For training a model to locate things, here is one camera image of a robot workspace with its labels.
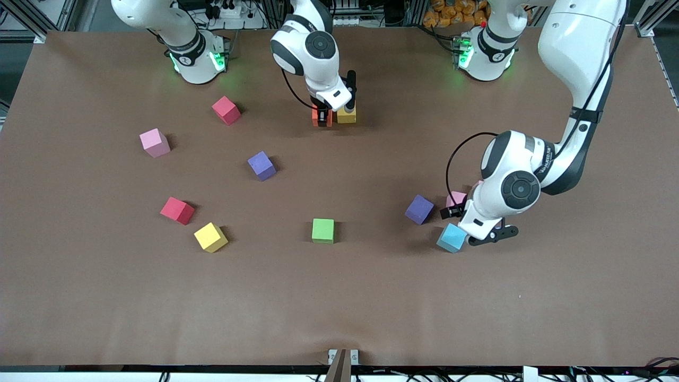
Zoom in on black left camera mount bracket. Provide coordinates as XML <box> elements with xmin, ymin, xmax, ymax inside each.
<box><xmin>468</xmin><ymin>224</ymin><xmax>519</xmax><ymax>247</ymax></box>

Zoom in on red foam cube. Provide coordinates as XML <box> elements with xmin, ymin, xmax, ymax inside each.
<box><xmin>212</xmin><ymin>95</ymin><xmax>241</xmax><ymax>126</ymax></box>
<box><xmin>160</xmin><ymin>197</ymin><xmax>195</xmax><ymax>225</ymax></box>

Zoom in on blue foam cube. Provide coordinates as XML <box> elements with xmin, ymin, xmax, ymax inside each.
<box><xmin>436</xmin><ymin>222</ymin><xmax>468</xmax><ymax>254</ymax></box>

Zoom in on white power strip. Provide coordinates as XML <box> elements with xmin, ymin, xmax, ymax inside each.
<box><xmin>333</xmin><ymin>0</ymin><xmax>367</xmax><ymax>27</ymax></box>
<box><xmin>204</xmin><ymin>0</ymin><xmax>266</xmax><ymax>30</ymax></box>

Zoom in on metal table clamp bracket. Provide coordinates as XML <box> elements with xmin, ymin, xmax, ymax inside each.
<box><xmin>325</xmin><ymin>349</ymin><xmax>360</xmax><ymax>382</ymax></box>

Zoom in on purple foam cube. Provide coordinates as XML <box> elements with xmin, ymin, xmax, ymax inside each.
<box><xmin>247</xmin><ymin>151</ymin><xmax>277</xmax><ymax>182</ymax></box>
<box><xmin>405</xmin><ymin>194</ymin><xmax>435</xmax><ymax>225</ymax></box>

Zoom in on green foam cube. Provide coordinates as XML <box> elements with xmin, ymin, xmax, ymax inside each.
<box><xmin>311</xmin><ymin>218</ymin><xmax>335</xmax><ymax>244</ymax></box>

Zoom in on brown paper table cover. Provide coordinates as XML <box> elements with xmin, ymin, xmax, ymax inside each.
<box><xmin>0</xmin><ymin>25</ymin><xmax>679</xmax><ymax>368</ymax></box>

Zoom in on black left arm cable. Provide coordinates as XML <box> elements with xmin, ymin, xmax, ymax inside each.
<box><xmin>446</xmin><ymin>132</ymin><xmax>499</xmax><ymax>209</ymax></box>

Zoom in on aluminium frame profile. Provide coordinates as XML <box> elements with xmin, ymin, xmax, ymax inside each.
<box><xmin>11</xmin><ymin>0</ymin><xmax>88</xmax><ymax>44</ymax></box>
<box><xmin>634</xmin><ymin>0</ymin><xmax>679</xmax><ymax>39</ymax></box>

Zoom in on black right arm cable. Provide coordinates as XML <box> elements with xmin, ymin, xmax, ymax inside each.
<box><xmin>280</xmin><ymin>66</ymin><xmax>319</xmax><ymax>111</ymax></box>

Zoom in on bag of orange items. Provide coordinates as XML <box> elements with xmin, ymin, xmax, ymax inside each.
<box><xmin>423</xmin><ymin>0</ymin><xmax>491</xmax><ymax>29</ymax></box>

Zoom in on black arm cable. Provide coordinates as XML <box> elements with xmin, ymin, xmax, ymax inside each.
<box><xmin>280</xmin><ymin>66</ymin><xmax>319</xmax><ymax>111</ymax></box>
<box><xmin>446</xmin><ymin>132</ymin><xmax>499</xmax><ymax>209</ymax></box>

